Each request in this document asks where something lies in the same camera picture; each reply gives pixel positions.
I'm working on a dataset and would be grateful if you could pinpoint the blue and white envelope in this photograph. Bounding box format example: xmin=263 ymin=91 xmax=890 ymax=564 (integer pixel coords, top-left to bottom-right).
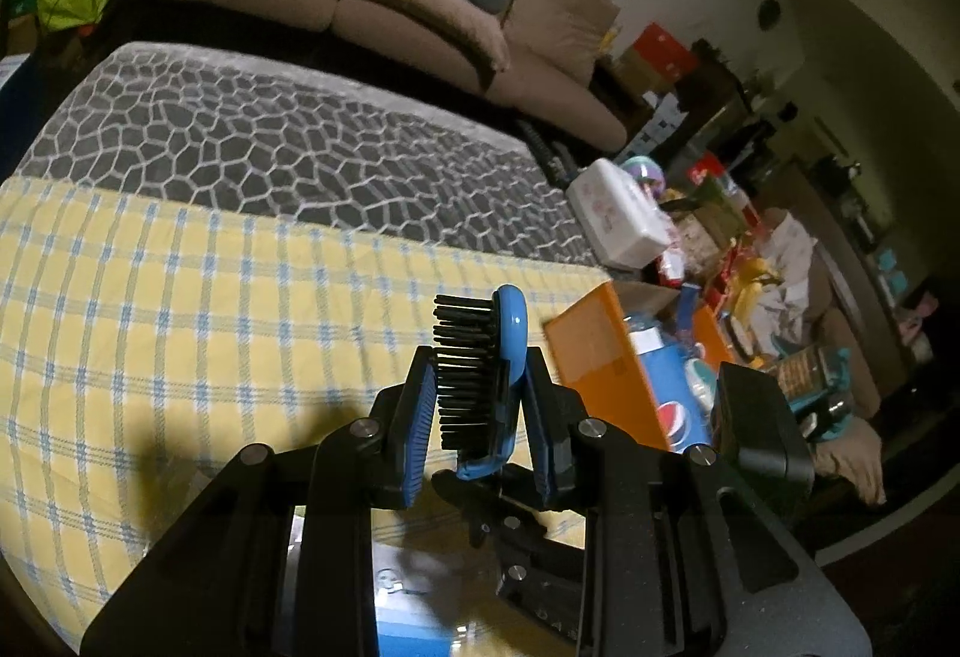
xmin=373 ymin=541 xmax=488 ymax=657

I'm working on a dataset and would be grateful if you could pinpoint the blue hairbrush with black bristles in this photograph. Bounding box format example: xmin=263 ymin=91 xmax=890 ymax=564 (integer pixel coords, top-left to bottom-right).
xmin=433 ymin=284 xmax=532 ymax=482

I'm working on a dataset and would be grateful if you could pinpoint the pastel round toy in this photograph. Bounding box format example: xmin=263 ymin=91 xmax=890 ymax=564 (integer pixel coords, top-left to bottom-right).
xmin=621 ymin=154 xmax=670 ymax=194

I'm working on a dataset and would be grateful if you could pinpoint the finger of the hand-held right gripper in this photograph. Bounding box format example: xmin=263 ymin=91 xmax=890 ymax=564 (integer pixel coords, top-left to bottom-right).
xmin=431 ymin=464 xmax=542 ymax=551
xmin=495 ymin=507 xmax=595 ymax=637

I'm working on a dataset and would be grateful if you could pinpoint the grey pebble pattern mat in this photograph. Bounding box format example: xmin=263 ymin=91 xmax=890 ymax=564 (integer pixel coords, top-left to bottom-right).
xmin=16 ymin=42 xmax=605 ymax=268

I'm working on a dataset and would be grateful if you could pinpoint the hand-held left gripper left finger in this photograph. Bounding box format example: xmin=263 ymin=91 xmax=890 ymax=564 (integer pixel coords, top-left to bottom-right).
xmin=79 ymin=348 xmax=440 ymax=657

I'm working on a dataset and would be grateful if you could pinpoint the brown sofa cushion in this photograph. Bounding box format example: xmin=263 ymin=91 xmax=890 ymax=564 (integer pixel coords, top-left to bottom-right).
xmin=328 ymin=0 xmax=512 ymax=79

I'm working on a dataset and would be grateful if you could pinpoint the white tissue box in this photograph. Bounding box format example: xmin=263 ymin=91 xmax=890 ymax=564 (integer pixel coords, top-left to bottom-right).
xmin=565 ymin=160 xmax=677 ymax=271

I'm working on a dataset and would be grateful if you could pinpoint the orange cardboard box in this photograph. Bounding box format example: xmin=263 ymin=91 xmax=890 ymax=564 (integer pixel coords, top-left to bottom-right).
xmin=543 ymin=280 xmax=745 ymax=455

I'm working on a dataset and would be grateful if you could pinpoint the red cardboard box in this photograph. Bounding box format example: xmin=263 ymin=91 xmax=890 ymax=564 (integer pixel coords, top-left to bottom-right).
xmin=621 ymin=22 xmax=700 ymax=97

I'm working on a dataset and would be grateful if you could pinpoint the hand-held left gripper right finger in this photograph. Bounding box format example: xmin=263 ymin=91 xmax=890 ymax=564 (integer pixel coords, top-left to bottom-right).
xmin=521 ymin=348 xmax=872 ymax=657

